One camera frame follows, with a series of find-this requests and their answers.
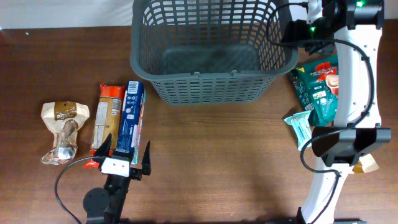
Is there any orange biscuit packet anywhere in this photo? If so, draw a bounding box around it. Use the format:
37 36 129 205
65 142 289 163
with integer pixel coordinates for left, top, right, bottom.
90 83 125 156

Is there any beige chocolate snack pouch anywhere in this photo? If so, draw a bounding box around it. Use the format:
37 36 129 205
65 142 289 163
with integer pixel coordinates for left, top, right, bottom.
353 154 379 174

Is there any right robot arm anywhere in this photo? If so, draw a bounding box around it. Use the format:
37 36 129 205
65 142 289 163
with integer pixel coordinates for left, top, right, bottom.
282 1 392 223

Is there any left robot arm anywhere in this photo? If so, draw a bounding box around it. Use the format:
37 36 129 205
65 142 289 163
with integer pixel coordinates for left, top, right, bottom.
83 134 152 223

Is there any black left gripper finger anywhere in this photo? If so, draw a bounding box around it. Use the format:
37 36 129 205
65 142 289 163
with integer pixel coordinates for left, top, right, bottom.
141 141 152 175
93 134 112 162

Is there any green coffee sachet bag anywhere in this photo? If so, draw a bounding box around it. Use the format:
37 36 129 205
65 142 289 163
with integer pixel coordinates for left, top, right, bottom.
289 55 338 126

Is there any grey plastic basket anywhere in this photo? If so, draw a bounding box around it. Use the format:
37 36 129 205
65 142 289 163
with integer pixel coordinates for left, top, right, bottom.
130 0 299 105

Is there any blue tissue pack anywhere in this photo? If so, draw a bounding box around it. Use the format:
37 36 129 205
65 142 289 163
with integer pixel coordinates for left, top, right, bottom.
116 81 146 165

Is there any beige brown snack pouch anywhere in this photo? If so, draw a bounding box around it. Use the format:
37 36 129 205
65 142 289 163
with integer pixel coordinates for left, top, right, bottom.
41 101 90 166

